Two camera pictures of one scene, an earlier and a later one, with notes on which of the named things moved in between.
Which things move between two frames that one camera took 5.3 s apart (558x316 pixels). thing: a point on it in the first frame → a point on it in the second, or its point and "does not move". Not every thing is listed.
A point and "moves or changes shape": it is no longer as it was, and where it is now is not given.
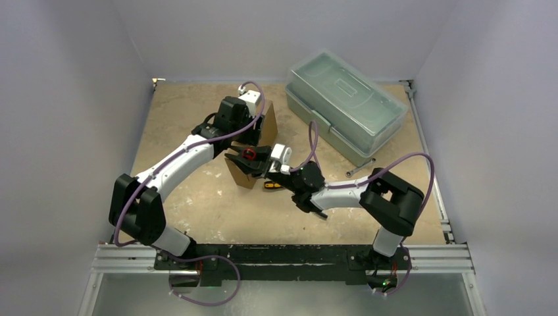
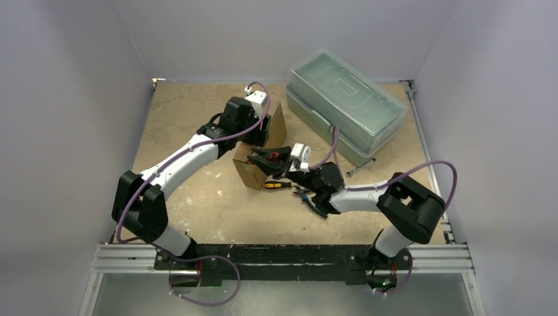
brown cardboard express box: [237, 172] moves or changes shape
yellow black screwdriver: [270, 184] does not move
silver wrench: [348, 174] does not move
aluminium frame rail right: [443, 218] does not move
